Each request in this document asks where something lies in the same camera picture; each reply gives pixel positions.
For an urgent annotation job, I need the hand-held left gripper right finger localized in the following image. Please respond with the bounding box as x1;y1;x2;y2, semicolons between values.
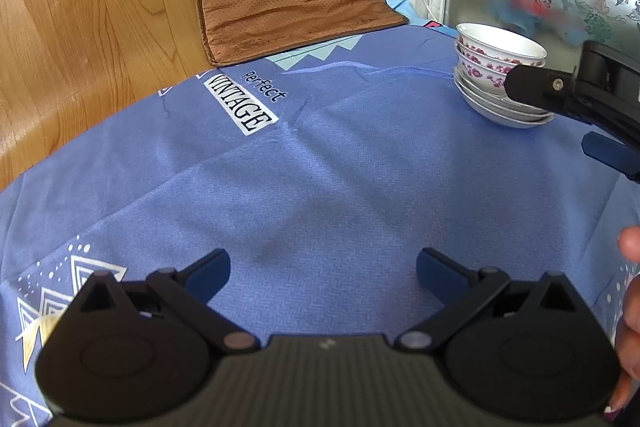
395;247;584;353

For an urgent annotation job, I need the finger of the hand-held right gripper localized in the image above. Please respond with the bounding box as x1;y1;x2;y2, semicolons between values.
582;131;640;184
503;65;582;114

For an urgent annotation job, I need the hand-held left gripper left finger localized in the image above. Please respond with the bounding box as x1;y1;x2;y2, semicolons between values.
75;248;261;353

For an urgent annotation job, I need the white floral plate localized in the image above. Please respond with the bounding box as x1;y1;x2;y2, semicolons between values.
465;97;555;130
454;73;548;112
457;87;553;121

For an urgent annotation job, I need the white bowl with pink flowers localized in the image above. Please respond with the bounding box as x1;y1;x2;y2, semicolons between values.
456;57;521;98
456;23;547;66
454;44;546;75

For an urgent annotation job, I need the person's right hand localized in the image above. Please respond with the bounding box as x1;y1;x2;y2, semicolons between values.
606;224;640;414

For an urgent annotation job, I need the blue printed blanket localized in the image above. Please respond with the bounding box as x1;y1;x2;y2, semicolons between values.
0;0;640;427

